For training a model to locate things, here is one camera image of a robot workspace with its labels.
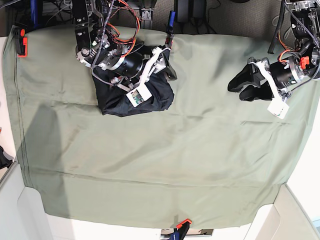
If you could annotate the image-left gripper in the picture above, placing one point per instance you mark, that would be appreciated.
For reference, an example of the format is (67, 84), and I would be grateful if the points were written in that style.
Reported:
(136, 68)

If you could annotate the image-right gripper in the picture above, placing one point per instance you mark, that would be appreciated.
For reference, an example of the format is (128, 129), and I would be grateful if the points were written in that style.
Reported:
(264, 80)

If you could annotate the dark navy long-sleeve T-shirt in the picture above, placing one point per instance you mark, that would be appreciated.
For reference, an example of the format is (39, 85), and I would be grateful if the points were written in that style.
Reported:
(113, 101)

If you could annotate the black power adapter left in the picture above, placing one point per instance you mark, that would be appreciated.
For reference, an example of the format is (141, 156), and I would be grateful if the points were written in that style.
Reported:
(181, 8)

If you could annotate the black power adapter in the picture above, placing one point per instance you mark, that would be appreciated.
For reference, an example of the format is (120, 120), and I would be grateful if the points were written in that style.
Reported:
(181, 8)
(198, 8)

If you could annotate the black power adapter right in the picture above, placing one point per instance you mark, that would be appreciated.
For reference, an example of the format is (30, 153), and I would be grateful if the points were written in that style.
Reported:
(198, 8)

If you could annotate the green table cloth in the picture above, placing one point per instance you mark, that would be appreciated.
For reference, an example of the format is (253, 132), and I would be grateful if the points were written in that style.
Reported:
(210, 157)

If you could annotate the orange black clamp top-left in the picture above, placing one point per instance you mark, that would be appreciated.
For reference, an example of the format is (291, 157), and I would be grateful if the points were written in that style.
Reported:
(21, 42)

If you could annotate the orange blue clamp bottom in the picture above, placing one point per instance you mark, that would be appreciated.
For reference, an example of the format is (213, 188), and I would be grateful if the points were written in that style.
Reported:
(181, 230)

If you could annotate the black object left edge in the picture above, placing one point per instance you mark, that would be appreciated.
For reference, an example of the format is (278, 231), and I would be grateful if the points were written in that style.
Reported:
(4, 161)

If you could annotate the blue handled clamp top-centre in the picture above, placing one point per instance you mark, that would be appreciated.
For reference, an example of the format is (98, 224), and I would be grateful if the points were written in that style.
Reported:
(169, 29)

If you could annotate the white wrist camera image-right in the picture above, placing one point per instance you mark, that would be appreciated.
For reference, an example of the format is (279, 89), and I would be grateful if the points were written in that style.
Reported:
(278, 108)

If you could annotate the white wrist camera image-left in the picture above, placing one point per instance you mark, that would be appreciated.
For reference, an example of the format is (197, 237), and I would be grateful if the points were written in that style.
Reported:
(139, 95)

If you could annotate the metal table bracket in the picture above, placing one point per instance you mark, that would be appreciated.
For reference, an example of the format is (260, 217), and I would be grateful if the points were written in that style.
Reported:
(146, 15)

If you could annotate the blue handled clamp far-left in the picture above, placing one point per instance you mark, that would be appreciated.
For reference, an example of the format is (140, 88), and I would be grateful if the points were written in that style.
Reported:
(36, 9)

